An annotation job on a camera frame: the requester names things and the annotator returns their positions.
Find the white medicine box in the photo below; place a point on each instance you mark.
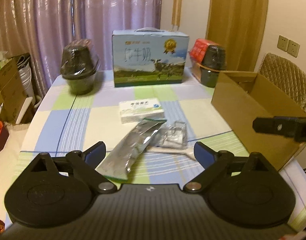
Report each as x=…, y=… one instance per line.
x=136, y=110

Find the red snack box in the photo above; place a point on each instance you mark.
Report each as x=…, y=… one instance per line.
x=199, y=49

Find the checkered tablecloth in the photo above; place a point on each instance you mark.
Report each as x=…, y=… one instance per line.
x=64, y=122

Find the silver foil pouch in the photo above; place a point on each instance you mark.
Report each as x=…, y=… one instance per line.
x=118, y=164

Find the beige wall sockets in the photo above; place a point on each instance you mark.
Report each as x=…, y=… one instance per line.
x=287, y=45

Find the clear bag with metal clip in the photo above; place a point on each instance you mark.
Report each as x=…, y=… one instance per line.
x=173, y=136

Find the brown wooden door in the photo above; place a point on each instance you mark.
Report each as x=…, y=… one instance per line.
x=238, y=26

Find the black wrapped bowl left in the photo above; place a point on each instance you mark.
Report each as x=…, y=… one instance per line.
x=79, y=66

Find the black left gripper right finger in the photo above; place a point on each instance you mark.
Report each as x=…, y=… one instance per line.
x=214, y=163

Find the brown cardboard box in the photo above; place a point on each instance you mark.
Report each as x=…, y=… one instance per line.
x=240, y=97

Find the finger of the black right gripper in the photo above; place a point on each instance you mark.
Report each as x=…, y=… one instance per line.
x=279, y=125

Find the purple curtain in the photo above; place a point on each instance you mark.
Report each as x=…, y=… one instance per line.
x=43, y=28

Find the white plastic spoon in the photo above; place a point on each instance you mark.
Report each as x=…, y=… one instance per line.
x=187, y=152

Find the black wrapped bowl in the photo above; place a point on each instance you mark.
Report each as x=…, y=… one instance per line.
x=213, y=63
x=79, y=66

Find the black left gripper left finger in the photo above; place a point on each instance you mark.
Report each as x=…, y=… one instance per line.
x=84, y=168

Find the black wrapped bowl right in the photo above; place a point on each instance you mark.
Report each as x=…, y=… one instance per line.
x=213, y=63

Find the cardboard boxes on floor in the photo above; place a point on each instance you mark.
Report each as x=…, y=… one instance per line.
x=12, y=92

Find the blue milk carton box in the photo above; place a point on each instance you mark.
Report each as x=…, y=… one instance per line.
x=148, y=56

